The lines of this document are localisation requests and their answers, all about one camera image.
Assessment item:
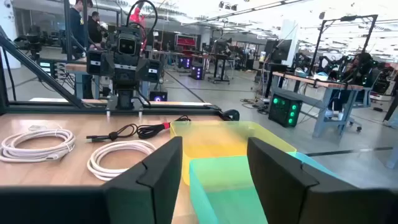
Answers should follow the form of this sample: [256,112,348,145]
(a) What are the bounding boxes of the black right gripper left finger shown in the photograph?
[103,136,183,224]

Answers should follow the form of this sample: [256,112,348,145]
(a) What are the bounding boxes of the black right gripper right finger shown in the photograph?
[247,136,398,224]

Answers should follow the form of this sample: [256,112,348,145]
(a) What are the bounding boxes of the black cable with red connector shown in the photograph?
[136,115,192,140]

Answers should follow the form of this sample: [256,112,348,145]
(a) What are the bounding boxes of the white USB cable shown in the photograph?
[86,139,157,182]

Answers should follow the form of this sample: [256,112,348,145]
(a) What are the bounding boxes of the black USB cable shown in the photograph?
[86,123,139,144]

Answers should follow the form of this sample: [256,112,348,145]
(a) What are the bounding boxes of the purple-lit computer tower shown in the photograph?
[149,90,169,103]
[178,57,192,70]
[190,63,205,80]

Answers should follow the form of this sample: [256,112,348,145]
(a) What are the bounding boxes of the wooden workbench blue legs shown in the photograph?
[64,60,103,100]
[272,70,364,139]

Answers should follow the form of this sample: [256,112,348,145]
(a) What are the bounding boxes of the green translucent plastic bin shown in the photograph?
[188,151,338,224]

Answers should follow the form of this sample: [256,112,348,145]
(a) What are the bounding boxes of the person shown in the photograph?
[86,11,106,47]
[68,0,94,60]
[326,52,376,121]

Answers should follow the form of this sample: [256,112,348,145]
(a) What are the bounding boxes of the red machine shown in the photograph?
[129,6,149,50]

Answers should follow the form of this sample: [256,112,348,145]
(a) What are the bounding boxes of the red shelving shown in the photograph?
[175,33,197,50]

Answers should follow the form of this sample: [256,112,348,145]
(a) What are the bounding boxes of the yellow translucent plastic bin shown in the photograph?
[169,120,297,187]

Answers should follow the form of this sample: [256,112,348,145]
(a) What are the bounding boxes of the lit electronics box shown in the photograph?
[37,60,58,78]

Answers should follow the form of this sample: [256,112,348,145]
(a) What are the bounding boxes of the green-lit computer tower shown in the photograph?
[268,92,303,128]

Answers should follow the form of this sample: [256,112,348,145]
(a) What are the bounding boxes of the black standing desk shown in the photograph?
[208,52,233,85]

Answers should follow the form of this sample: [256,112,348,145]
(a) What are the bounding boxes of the office chair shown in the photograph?
[337,67,382,131]

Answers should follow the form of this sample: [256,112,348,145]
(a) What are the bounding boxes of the black monitor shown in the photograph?
[269,39,293,62]

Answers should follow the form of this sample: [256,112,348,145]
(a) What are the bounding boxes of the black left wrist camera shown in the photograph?
[117,32,139,57]

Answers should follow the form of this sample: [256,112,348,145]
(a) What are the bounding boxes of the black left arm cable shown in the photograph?
[125,0,159,43]

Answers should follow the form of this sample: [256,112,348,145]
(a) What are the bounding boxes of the black aluminium table frame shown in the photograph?
[0,24,241,123]

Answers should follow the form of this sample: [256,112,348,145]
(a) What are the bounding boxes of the floor cable tangle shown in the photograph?
[241,96,271,114]

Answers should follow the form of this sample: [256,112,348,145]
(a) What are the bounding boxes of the black frame clamp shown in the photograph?
[222,108,241,122]

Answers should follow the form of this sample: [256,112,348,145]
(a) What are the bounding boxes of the off-white coiled ethernet cable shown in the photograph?
[0,124,76,164]

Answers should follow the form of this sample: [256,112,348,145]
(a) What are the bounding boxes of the black gantry frame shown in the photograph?
[309,14,379,77]

